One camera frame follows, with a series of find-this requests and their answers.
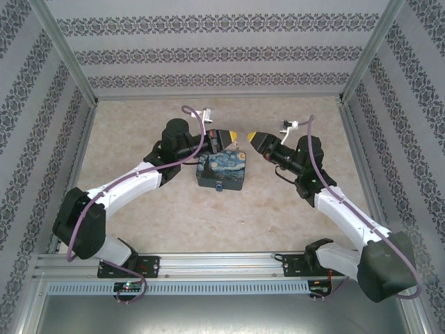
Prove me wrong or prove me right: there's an aluminium mounting rail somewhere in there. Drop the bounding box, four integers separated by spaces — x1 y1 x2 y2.
33 253 407 281

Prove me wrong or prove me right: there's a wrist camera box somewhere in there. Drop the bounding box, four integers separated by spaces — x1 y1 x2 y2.
280 119 300 145
194 106 216 123

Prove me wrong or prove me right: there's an aluminium side rail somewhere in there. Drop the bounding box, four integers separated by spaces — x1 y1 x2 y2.
339 100 397 251
47 100 100 255

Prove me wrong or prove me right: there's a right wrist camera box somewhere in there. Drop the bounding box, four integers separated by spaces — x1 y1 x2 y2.
280 119 300 145

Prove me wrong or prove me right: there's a grey sheet metal panel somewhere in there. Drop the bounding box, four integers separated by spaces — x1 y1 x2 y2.
31 294 428 334

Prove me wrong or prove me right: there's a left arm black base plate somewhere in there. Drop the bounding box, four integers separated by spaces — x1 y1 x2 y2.
97 255 161 279

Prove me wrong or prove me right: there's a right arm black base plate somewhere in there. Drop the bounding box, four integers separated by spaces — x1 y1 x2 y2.
282 253 347 278

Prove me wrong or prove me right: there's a left small circuit board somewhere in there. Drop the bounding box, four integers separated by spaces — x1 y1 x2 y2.
113 281 143 292

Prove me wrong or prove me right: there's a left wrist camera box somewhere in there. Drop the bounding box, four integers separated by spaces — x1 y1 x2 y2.
194 106 216 123

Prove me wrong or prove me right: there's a slotted grey cable duct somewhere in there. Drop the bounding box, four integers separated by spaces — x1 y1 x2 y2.
47 280 310 295

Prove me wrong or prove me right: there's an aluminium frame post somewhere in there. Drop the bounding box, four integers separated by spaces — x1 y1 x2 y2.
33 0 100 105
339 0 408 105

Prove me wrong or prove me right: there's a starry night painted tin box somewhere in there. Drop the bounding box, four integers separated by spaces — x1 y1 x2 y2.
195 150 250 192

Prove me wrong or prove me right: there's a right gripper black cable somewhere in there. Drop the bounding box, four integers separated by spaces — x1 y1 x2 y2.
274 166 300 184

